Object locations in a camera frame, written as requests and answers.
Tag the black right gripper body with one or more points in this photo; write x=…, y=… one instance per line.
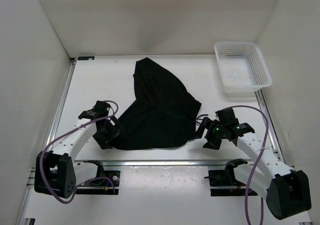
x=215, y=133

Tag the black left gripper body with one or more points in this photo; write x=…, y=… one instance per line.
x=105, y=134

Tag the black shorts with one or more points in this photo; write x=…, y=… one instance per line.
x=163, y=115

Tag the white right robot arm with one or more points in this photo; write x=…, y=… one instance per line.
x=285, y=191

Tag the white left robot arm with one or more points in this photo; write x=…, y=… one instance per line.
x=56, y=171

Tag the white plastic basket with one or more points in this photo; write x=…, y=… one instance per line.
x=242, y=68

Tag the blue corner label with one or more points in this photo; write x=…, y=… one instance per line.
x=86, y=58

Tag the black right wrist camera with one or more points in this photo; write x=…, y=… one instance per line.
x=227, y=117

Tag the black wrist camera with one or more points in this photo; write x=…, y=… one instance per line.
x=227, y=117
x=102, y=108

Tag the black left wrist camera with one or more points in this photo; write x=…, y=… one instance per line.
x=102, y=108

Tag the aluminium table edge rail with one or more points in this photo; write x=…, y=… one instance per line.
x=163, y=163

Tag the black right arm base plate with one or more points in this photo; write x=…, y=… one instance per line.
x=223, y=182

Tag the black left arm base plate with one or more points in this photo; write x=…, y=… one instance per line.
x=92, y=178

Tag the left aluminium side rail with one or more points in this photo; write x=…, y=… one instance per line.
x=61, y=101

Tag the aluminium side rail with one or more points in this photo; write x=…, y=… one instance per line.
x=61, y=101
x=271, y=131

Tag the right aluminium side rail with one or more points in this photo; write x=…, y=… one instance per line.
x=271, y=131

